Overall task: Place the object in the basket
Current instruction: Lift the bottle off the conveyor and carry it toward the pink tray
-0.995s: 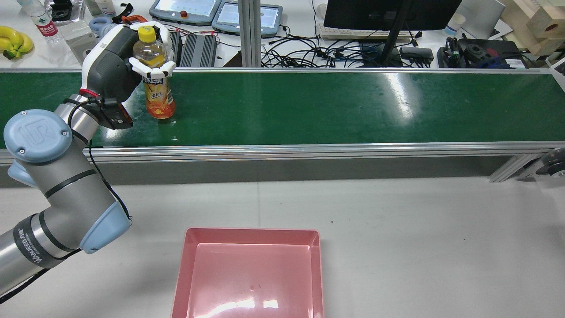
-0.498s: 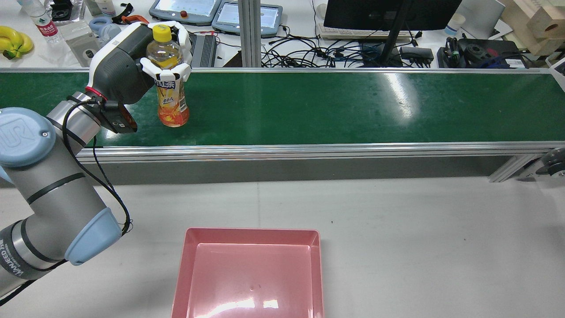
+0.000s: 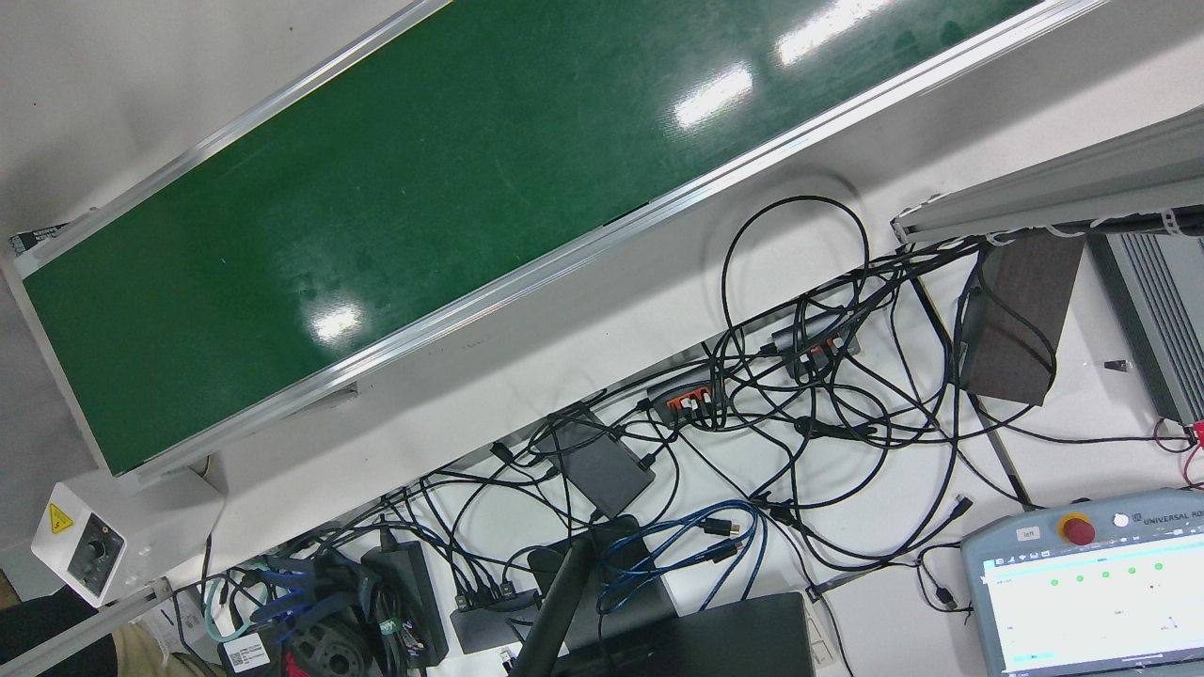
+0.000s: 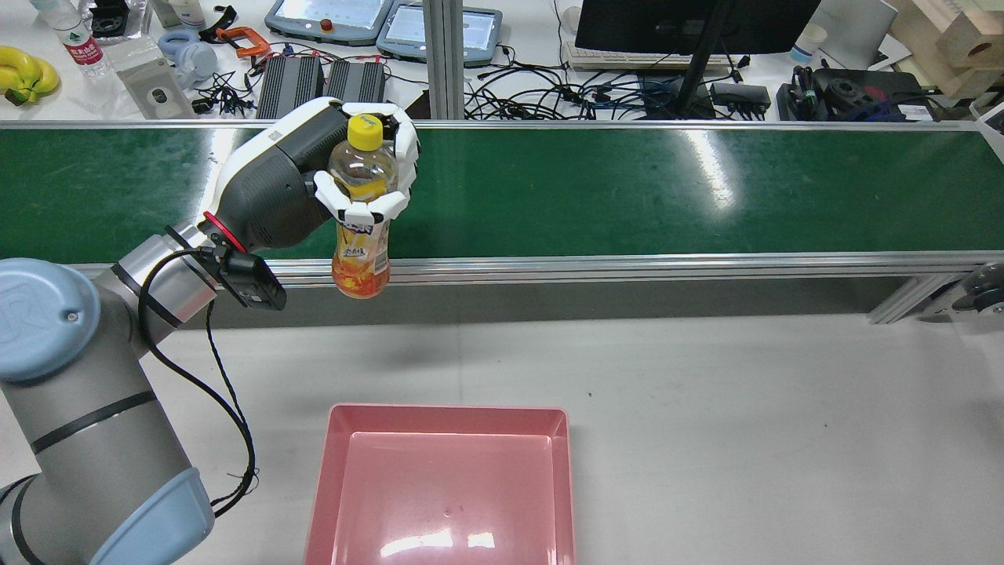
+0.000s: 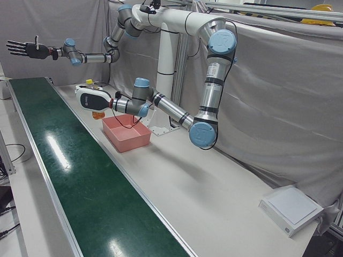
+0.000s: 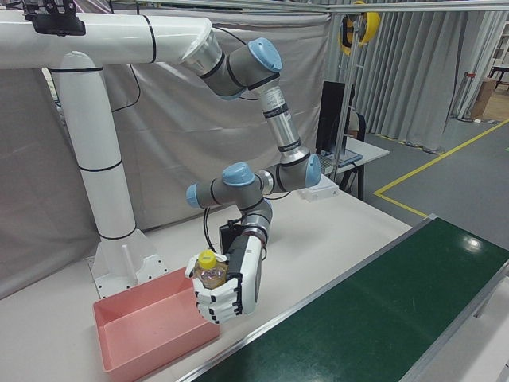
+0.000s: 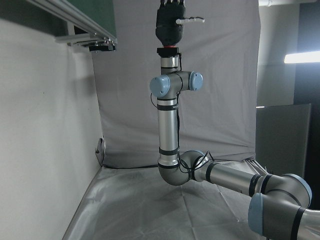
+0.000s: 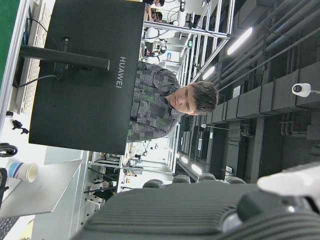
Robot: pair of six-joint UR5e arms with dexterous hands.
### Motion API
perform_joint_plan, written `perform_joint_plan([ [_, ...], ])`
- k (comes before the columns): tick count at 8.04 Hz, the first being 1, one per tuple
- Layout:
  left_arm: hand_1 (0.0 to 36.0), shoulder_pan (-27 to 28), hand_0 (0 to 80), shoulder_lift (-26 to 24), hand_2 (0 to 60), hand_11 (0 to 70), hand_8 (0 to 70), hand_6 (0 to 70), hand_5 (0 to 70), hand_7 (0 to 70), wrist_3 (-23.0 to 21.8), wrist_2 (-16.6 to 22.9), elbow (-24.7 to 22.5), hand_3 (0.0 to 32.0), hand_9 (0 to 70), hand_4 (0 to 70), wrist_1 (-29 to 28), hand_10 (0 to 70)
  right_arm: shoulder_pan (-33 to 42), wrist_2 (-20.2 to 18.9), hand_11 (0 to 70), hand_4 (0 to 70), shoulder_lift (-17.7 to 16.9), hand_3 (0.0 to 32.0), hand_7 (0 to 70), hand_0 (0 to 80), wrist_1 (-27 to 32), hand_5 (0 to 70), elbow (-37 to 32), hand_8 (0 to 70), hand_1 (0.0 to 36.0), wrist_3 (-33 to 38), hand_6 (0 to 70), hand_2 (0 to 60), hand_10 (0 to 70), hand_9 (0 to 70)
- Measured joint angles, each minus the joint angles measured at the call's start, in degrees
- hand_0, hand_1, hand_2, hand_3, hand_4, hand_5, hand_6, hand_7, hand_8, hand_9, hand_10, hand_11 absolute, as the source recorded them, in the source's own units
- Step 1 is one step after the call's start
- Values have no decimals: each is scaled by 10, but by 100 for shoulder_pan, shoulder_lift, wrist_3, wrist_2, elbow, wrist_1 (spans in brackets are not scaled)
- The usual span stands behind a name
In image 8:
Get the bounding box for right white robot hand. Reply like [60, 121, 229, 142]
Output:
[72, 161, 320, 240]

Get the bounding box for man in patterned shirt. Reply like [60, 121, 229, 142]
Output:
[126, 61, 219, 143]

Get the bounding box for silver laptop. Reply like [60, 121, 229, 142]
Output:
[0, 159, 84, 236]

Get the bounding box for black Huawei monitor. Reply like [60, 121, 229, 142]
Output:
[12, 0, 146, 156]

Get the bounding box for white paper cup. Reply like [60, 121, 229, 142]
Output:
[5, 159, 39, 183]

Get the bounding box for long ceiling light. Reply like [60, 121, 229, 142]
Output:
[226, 26, 254, 56]

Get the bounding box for white keyboard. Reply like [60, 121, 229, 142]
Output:
[15, 0, 52, 115]

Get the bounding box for green conveyor belt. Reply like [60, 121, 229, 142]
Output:
[0, 0, 35, 137]

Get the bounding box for white security camera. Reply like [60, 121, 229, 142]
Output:
[291, 82, 320, 98]

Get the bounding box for background aluminium workcell frame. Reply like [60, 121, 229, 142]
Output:
[142, 0, 232, 83]

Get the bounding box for black metal bracket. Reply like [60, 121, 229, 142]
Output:
[0, 167, 10, 201]

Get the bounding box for coiled black cable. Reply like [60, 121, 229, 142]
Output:
[0, 142, 19, 158]

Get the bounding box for black cable connectors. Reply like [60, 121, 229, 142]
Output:
[11, 119, 30, 135]

